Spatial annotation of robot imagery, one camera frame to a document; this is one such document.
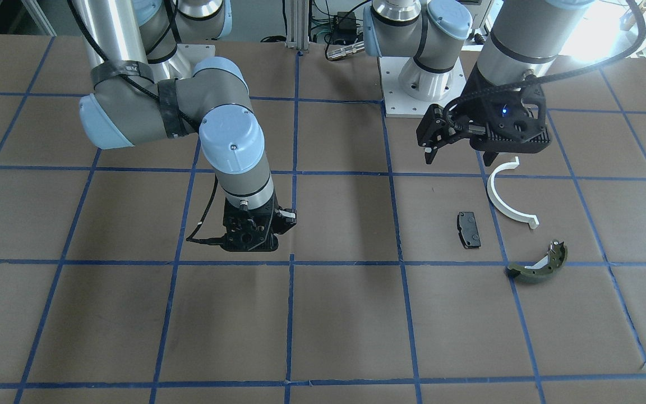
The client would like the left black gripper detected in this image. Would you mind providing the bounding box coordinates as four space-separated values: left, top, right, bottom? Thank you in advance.
416 103 483 164

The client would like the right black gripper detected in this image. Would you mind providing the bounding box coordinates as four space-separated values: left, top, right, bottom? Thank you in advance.
271 206 297 235

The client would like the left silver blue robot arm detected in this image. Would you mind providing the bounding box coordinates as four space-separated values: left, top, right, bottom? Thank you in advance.
362 1 590 166

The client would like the black brake pad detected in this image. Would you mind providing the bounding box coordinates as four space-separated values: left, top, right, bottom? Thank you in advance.
456 210 481 249

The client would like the black power adapter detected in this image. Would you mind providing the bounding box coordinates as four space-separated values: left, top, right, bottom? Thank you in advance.
331 11 357 44

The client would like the olive green brake shoe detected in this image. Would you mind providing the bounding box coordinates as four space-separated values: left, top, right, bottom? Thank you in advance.
505 240 567 283

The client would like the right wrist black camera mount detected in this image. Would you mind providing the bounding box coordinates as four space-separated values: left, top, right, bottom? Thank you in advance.
221 199 279 251

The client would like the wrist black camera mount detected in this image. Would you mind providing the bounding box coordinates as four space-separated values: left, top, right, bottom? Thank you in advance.
221 199 279 251
452 85 551 167

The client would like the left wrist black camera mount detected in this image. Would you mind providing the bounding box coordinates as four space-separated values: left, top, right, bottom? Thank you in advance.
452 85 551 167

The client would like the white curved plastic bracket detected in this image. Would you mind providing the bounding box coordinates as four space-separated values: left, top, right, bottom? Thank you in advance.
486 155 540 230

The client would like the aluminium frame post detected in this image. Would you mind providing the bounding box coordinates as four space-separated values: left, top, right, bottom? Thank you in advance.
283 0 312 53

